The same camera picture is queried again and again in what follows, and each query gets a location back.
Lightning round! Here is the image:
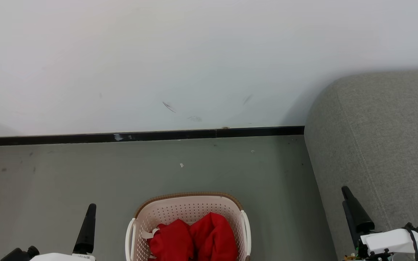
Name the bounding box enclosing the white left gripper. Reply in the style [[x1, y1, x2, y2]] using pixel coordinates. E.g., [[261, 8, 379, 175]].
[[29, 203, 97, 261]]

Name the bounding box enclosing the thin black right gripper cable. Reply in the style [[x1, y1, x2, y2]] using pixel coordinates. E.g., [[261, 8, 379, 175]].
[[407, 227, 418, 260]]

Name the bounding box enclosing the grey fabric sofa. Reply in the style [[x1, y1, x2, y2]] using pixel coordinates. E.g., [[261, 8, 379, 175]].
[[304, 69, 418, 261]]

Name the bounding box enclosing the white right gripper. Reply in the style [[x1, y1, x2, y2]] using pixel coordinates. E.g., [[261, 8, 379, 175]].
[[341, 186, 418, 261]]

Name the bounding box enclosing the cream perforated laundry basket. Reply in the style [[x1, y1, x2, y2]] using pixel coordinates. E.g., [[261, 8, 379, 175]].
[[125, 192, 252, 261]]

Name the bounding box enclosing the black wall baseboard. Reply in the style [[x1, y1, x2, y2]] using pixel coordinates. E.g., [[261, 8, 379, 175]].
[[0, 126, 305, 147]]

